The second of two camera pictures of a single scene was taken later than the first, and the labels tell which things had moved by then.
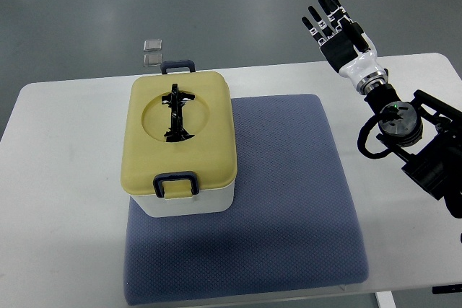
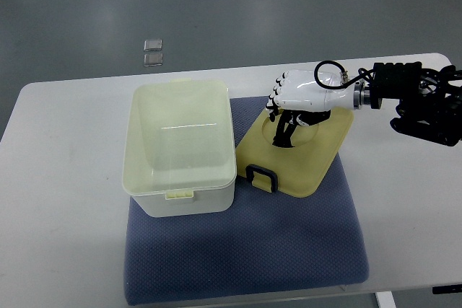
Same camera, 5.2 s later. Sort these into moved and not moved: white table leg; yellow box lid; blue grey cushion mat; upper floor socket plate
Moved: yellow box lid
Not moved: white table leg; upper floor socket plate; blue grey cushion mat
